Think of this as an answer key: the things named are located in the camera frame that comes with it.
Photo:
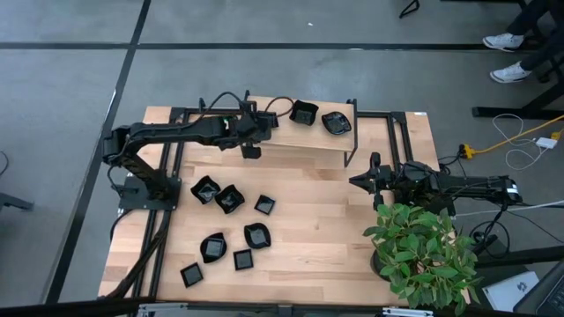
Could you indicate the black rounded square bowl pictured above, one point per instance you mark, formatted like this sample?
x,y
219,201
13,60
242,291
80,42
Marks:
x,y
257,236

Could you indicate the person's white shoe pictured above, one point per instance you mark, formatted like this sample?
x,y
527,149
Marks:
x,y
509,74
502,42

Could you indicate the white box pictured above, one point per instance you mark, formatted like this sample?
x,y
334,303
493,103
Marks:
x,y
511,290

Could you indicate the wooden shelf with black legs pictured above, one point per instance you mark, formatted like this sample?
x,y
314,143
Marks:
x,y
308,136

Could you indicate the white power adapter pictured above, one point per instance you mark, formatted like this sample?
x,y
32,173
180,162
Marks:
x,y
546,142

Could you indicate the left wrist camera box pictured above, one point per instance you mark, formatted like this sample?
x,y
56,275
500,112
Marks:
x,y
271,124

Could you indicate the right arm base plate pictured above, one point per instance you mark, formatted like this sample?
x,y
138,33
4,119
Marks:
x,y
447,209

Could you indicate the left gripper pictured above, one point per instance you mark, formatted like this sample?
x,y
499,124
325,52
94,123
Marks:
x,y
247,130

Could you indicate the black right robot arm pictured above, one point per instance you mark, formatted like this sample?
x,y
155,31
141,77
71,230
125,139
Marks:
x,y
467,187

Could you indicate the dark laptop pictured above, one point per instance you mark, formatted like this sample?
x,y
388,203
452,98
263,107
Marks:
x,y
546,297

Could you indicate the person's leg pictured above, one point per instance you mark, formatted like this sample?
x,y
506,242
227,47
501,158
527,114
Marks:
x,y
529,15
546,53

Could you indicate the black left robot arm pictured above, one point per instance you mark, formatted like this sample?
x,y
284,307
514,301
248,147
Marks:
x,y
176,130

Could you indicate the grey chair base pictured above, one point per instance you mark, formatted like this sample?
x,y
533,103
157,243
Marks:
x,y
13,201

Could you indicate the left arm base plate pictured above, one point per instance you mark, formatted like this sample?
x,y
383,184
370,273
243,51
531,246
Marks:
x,y
132,203

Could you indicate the black floor stand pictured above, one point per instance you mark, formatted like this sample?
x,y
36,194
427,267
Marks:
x,y
529,254

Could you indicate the small square black plate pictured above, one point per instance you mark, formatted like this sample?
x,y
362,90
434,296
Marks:
x,y
191,275
243,260
264,205

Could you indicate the black aluminium table frame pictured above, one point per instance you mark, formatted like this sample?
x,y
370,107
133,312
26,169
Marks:
x,y
211,111

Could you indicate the green potted plant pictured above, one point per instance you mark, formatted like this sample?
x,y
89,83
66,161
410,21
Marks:
x,y
414,255

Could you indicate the black table leg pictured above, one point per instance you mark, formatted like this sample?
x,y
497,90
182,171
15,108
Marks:
x,y
506,112

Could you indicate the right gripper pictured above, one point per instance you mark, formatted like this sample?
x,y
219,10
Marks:
x,y
375,159

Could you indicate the black rig bar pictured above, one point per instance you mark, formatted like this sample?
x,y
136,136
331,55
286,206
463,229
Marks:
x,y
66,308

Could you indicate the silver frame bracket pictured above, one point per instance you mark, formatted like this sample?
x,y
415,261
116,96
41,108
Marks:
x,y
407,312
158,309

